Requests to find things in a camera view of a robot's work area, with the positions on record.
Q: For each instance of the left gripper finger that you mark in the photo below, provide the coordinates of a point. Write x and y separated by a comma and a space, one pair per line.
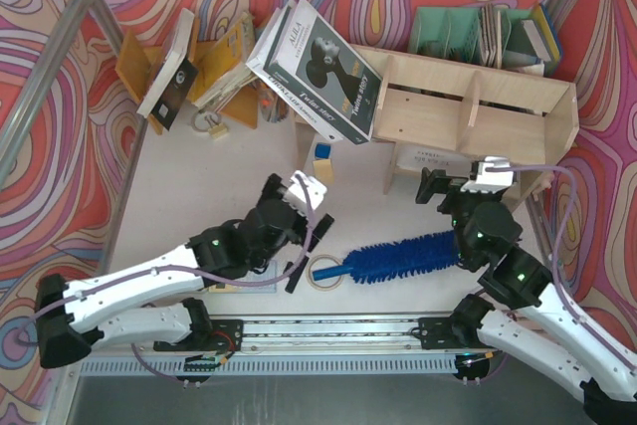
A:
274, 188
313, 234

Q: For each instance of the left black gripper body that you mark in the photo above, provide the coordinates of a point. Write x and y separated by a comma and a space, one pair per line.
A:
309, 253

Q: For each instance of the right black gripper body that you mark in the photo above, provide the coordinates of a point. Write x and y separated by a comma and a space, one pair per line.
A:
449, 185

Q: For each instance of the blue microfiber duster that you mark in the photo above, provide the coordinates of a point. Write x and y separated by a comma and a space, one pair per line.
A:
382, 262

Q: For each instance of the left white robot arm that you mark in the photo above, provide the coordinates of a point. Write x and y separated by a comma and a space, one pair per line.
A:
153, 301

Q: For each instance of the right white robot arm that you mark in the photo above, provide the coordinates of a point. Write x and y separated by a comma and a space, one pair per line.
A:
529, 314

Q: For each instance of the light wooden bookshelf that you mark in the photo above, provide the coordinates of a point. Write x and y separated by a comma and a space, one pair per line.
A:
470, 110

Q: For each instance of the grey yellow calculator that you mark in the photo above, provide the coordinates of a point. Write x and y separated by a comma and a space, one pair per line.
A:
261, 274

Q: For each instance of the yellow sticky note pad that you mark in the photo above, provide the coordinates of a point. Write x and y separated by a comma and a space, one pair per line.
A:
323, 171

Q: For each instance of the small blue block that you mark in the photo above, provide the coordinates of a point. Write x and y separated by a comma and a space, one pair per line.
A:
322, 150

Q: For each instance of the black detached gripper finger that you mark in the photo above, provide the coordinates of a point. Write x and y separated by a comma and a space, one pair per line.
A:
294, 278

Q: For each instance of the pencil cup with pens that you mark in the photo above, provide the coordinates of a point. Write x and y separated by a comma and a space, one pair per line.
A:
273, 109

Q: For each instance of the gold binder clip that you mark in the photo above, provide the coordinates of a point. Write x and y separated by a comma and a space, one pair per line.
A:
217, 128

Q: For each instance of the yellow books stack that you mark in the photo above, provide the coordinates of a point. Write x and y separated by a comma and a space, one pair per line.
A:
222, 70

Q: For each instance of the black white Twins story book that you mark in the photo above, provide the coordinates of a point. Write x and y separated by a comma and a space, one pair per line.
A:
305, 61

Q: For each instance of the white black paperback book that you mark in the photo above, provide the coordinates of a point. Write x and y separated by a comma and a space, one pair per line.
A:
172, 74

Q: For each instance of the teal file organizer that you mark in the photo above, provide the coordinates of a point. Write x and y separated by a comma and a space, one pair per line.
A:
490, 36

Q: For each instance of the blue yellow book in organizer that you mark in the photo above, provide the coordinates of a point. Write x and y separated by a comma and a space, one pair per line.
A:
548, 32

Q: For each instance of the orange wooden book rack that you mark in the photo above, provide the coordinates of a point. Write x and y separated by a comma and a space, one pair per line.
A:
133, 67

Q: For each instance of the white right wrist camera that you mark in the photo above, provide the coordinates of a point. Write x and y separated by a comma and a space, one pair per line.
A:
489, 175

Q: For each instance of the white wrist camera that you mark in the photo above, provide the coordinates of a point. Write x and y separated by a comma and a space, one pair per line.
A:
305, 193
489, 175

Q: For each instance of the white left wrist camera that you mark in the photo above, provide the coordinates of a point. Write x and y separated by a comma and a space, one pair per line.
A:
305, 193

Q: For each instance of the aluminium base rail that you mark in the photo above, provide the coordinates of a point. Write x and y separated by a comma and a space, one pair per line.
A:
398, 344

